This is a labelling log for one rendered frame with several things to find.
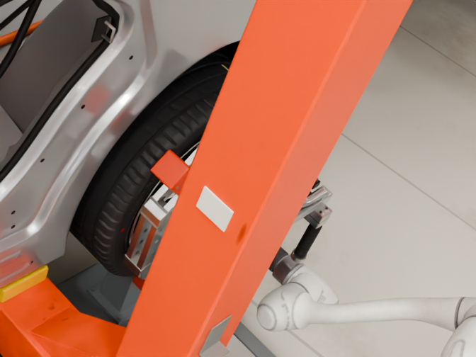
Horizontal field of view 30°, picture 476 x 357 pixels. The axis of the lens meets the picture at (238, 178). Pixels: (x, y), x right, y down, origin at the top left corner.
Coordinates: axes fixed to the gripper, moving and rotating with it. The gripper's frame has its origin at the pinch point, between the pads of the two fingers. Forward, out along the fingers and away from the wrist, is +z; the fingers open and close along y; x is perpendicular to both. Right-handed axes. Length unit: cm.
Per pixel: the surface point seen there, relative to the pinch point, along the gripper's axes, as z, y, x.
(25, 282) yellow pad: 10, -46, 57
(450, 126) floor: 11, 108, -198
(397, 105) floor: 37, 97, -187
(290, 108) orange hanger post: -39, 21, 135
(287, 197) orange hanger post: -42, 12, 115
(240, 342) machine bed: -17, -31, -48
